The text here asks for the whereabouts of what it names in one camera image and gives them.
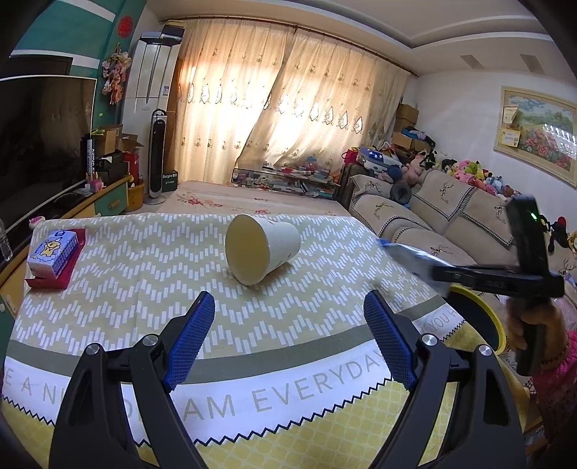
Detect beige floral curtains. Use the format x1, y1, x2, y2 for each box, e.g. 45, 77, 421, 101
172, 18, 410, 185

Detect black tower fan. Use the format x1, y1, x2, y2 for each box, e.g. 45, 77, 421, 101
145, 109, 167, 205

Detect low shelf with books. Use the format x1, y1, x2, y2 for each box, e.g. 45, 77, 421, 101
231, 167, 339, 199

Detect beige sofa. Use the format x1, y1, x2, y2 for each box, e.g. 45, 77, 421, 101
337, 168, 577, 308

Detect white standing air conditioner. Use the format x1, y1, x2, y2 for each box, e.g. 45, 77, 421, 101
121, 22, 185, 179

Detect white paper cup with dots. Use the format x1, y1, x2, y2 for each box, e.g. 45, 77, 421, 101
225, 214, 301, 286

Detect plush toy pile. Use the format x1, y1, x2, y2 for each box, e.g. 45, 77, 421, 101
339, 144, 577, 253

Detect yellow rimmed trash bin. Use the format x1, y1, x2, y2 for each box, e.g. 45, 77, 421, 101
445, 284, 507, 355

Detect water bottle by television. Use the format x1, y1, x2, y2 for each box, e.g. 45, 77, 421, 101
0, 220, 13, 262

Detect red tray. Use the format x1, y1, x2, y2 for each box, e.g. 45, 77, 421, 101
25, 229, 86, 290

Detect black television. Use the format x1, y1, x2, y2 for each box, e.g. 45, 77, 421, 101
1, 73, 97, 246

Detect right hand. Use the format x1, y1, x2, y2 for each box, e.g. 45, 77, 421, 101
507, 298, 570, 369

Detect artificial flower decoration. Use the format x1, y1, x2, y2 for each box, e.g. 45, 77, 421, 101
102, 43, 132, 105

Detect framed landscape picture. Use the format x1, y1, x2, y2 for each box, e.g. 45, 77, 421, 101
494, 87, 576, 187

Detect yellow patterned tablecloth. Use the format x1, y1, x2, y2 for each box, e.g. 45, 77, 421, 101
0, 323, 533, 469

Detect blue tissue pack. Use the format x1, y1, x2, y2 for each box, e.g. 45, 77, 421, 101
27, 229, 78, 279

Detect floral bed sheet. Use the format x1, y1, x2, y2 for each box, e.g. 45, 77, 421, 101
153, 182, 349, 216

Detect zigzag patterned tablecloth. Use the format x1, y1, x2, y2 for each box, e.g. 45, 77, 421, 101
2, 214, 463, 444

